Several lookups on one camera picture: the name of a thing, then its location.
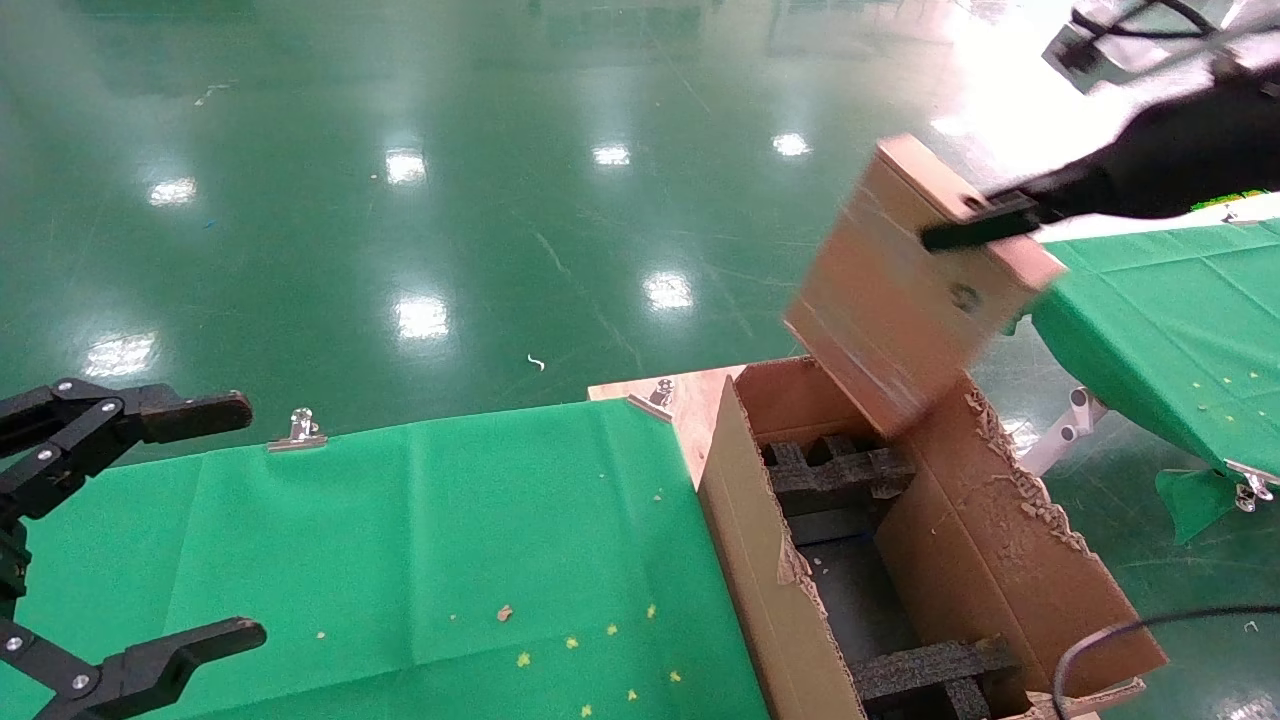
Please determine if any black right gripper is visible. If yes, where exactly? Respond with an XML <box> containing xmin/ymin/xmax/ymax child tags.
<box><xmin>920</xmin><ymin>75</ymin><xmax>1280</xmax><ymax>253</ymax></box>

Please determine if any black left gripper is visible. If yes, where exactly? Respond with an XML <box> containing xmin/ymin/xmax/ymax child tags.
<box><xmin>0</xmin><ymin>378</ymin><xmax>268</xmax><ymax>720</ymax></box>

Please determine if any small cardboard box with hole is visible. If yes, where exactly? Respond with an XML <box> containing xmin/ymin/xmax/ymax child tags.
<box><xmin>782</xmin><ymin>133</ymin><xmax>1067</xmax><ymax>441</ymax></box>

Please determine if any large open cardboard carton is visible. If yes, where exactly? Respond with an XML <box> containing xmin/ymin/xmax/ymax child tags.
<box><xmin>697</xmin><ymin>355</ymin><xmax>1169</xmax><ymax>720</ymax></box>

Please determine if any green table cloth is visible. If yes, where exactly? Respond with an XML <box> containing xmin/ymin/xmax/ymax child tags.
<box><xmin>1030</xmin><ymin>218</ymin><xmax>1280</xmax><ymax>546</ymax></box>
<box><xmin>0</xmin><ymin>398</ymin><xmax>771</xmax><ymax>720</ymax></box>

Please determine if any white metal table leg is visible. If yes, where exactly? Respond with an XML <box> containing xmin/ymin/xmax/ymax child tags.
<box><xmin>1020</xmin><ymin>388</ymin><xmax>1111</xmax><ymax>476</ymax></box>

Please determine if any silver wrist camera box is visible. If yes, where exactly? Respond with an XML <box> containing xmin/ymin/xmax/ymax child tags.
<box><xmin>1040</xmin><ymin>5</ymin><xmax>1131</xmax><ymax>96</ymax></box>

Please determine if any thick black camera cable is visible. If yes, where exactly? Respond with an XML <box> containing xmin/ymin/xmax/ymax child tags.
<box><xmin>1075</xmin><ymin>0</ymin><xmax>1216</xmax><ymax>43</ymax></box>

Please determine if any thin black cable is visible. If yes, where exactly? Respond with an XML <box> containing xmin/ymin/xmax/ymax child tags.
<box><xmin>1050</xmin><ymin>605</ymin><xmax>1280</xmax><ymax>720</ymax></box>

